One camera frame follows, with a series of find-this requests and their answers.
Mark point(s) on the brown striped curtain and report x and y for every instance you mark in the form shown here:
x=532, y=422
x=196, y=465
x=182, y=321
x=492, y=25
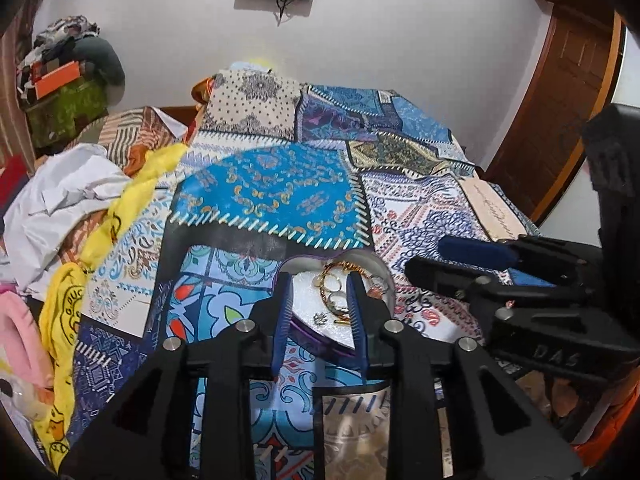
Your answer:
x=20, y=60

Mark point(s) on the red box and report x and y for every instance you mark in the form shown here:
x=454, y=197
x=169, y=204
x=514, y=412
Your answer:
x=12, y=175

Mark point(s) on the pile of clothes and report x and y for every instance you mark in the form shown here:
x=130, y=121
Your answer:
x=57, y=37

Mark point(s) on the orange box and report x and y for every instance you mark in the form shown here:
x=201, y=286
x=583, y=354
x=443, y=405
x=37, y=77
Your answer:
x=56, y=79

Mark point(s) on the silver snowflake pendant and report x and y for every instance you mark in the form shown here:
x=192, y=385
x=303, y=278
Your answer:
x=320, y=317

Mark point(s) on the pink cloth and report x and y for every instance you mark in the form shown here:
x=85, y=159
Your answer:
x=22, y=340

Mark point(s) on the patchwork printed blanket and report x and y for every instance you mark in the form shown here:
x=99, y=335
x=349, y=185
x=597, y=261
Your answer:
x=280, y=195

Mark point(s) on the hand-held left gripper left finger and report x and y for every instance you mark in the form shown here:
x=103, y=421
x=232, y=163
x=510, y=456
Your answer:
x=282, y=310

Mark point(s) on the purple heart-shaped tin box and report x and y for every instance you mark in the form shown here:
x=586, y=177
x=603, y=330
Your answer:
x=311, y=305

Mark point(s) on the yellow printed cloth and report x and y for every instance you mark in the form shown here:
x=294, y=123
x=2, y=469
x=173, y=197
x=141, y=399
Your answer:
x=65, y=310

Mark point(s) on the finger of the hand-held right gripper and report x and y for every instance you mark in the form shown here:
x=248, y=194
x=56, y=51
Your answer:
x=450, y=275
x=475, y=251

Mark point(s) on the yellow cushion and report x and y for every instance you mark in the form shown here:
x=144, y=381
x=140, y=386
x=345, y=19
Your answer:
x=257, y=62

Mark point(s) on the person's right hand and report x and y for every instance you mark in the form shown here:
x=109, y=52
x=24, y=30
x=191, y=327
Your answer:
x=540, y=391

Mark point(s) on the white cloth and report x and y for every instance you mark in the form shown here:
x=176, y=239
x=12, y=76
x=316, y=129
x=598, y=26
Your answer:
x=60, y=200

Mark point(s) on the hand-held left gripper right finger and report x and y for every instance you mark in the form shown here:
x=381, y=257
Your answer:
x=357, y=320

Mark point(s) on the striped orange blanket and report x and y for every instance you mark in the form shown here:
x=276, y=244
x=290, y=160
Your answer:
x=142, y=135

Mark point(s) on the brown wooden door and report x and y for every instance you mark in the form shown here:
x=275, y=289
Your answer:
x=560, y=110

